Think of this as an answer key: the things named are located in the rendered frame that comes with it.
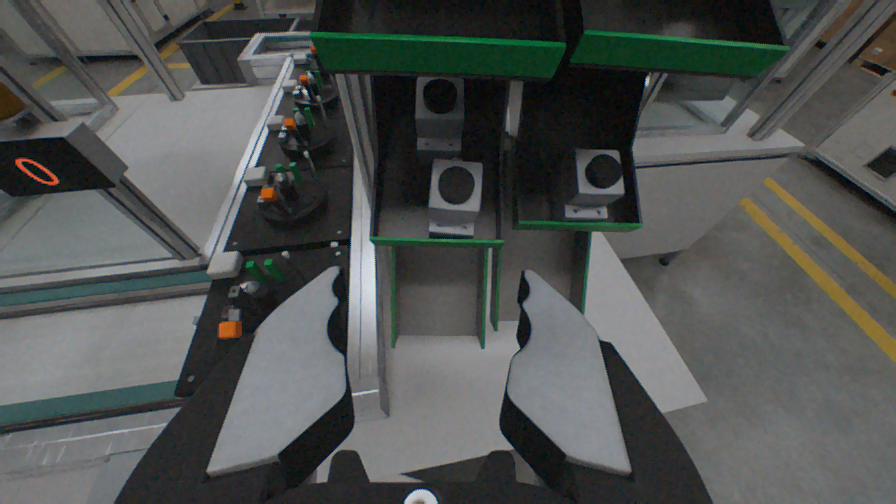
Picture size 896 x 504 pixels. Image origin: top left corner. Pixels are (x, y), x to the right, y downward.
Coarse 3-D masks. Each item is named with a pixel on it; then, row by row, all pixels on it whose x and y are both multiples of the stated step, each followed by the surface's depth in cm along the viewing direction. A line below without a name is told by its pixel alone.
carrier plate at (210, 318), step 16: (256, 256) 54; (272, 256) 54; (304, 256) 54; (320, 256) 54; (336, 256) 54; (240, 272) 51; (304, 272) 52; (320, 272) 52; (224, 288) 49; (208, 304) 47; (224, 304) 47; (208, 320) 46; (208, 336) 44; (192, 352) 42; (208, 352) 43; (224, 352) 43; (192, 368) 41; (208, 368) 41; (192, 384) 40
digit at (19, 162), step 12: (0, 156) 30; (12, 156) 30; (24, 156) 30; (36, 156) 30; (12, 168) 31; (24, 168) 31; (36, 168) 31; (48, 168) 32; (24, 180) 32; (36, 180) 32; (48, 180) 33; (60, 180) 33
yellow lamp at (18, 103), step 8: (0, 88) 27; (8, 88) 29; (0, 96) 27; (8, 96) 28; (16, 96) 29; (0, 104) 27; (8, 104) 28; (16, 104) 29; (24, 104) 30; (0, 112) 28; (8, 112) 28; (16, 112) 29
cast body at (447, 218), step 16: (448, 160) 24; (432, 176) 24; (448, 176) 23; (464, 176) 23; (480, 176) 24; (432, 192) 24; (448, 192) 23; (464, 192) 23; (480, 192) 24; (432, 208) 24; (448, 208) 23; (464, 208) 23; (432, 224) 26; (448, 224) 26; (464, 224) 26
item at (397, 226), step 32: (384, 96) 31; (480, 96) 33; (384, 128) 31; (480, 128) 32; (384, 160) 31; (416, 160) 31; (480, 160) 31; (384, 192) 30; (416, 192) 30; (384, 224) 29; (416, 224) 29; (480, 224) 30
